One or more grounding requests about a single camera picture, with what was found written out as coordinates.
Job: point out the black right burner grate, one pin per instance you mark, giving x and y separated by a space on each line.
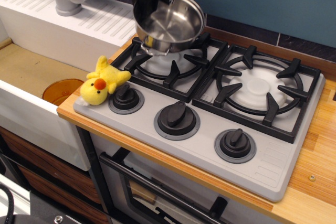
281 122

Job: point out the black middle stove knob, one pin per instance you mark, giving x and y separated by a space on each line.
177 122

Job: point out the black right stove knob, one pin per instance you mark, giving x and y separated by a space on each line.
235 146

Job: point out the white toy sink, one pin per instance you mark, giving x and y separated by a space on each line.
40 47

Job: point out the black left burner grate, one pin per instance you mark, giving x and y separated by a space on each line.
181 86

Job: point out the white left burner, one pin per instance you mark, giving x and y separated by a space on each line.
161 65

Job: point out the grey toy stove top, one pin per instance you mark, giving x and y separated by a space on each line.
267 174

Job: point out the black stove knob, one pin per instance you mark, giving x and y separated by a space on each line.
235 146
126 100
177 122

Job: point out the wooden drawer front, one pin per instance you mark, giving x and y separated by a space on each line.
47 175

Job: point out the stainless steel pan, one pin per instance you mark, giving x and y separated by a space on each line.
173 27

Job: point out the black burner grate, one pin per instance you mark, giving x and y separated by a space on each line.
281 122
181 86

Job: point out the oven door with handle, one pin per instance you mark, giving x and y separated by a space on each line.
116 162

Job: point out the orange plastic plate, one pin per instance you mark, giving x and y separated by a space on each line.
59 91

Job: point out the black left stove knob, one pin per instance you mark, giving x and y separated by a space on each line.
126 100

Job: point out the yellow stuffed duck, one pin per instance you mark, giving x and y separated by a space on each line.
102 82

